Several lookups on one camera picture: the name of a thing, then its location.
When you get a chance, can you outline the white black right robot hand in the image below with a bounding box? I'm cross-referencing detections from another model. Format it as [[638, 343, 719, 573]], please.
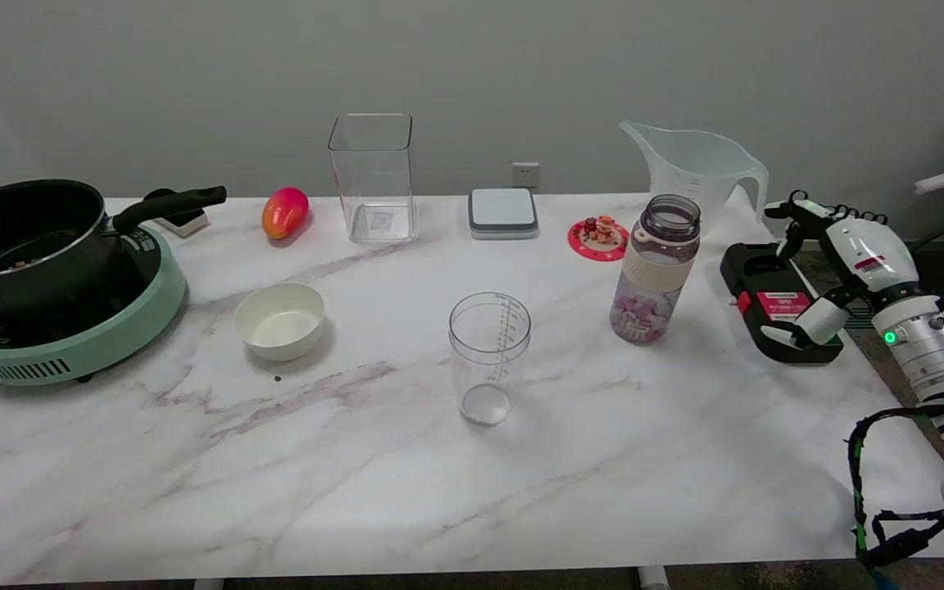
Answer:
[[764, 190, 924, 350]]

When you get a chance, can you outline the clear bottle with candies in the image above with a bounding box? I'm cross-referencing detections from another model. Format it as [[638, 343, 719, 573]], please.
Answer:
[[610, 194, 701, 345]]

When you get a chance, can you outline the black holder with red label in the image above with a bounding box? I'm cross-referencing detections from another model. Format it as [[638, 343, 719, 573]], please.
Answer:
[[720, 242, 844, 365]]

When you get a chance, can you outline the translucent measuring pitcher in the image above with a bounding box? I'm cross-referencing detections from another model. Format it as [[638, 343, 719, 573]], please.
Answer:
[[619, 120, 769, 237]]

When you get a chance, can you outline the red coaster with figurines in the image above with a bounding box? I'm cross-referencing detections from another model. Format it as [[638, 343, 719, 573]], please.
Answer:
[[568, 216, 630, 262]]

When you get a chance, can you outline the clear plastic measuring cup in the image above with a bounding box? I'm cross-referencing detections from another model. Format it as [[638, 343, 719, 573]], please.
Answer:
[[449, 292, 532, 427]]

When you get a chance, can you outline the clear square container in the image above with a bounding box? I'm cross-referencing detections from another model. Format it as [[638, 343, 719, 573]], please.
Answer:
[[328, 113, 418, 244]]

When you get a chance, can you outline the red yellow mango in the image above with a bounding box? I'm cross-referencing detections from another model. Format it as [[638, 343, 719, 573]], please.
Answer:
[[262, 187, 310, 240]]

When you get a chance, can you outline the white bowl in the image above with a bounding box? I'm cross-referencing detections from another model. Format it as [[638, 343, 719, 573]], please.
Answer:
[[234, 282, 326, 362]]

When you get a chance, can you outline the small black white gadget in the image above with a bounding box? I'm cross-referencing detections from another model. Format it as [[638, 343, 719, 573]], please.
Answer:
[[143, 188, 211, 238]]

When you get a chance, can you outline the green induction cooker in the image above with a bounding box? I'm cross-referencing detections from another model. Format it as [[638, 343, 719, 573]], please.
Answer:
[[0, 223, 187, 387]]

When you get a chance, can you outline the black pot with handle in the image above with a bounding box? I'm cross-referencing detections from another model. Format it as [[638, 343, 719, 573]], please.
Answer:
[[0, 179, 228, 319]]

